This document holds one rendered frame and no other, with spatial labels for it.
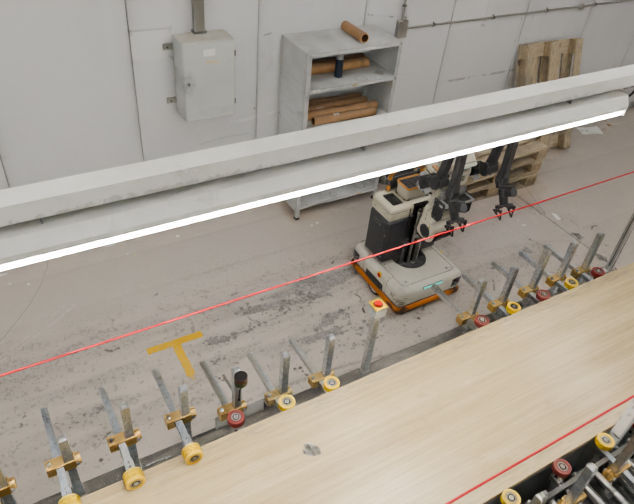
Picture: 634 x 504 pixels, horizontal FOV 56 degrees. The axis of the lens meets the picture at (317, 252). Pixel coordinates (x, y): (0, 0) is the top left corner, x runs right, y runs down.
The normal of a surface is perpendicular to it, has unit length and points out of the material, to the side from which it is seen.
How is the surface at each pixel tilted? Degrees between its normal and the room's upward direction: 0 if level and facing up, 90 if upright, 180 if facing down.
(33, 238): 61
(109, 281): 0
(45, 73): 90
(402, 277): 0
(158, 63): 90
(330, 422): 0
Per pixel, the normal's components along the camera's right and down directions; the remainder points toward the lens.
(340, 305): 0.08, -0.77
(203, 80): 0.50, 0.58
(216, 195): 0.48, 0.14
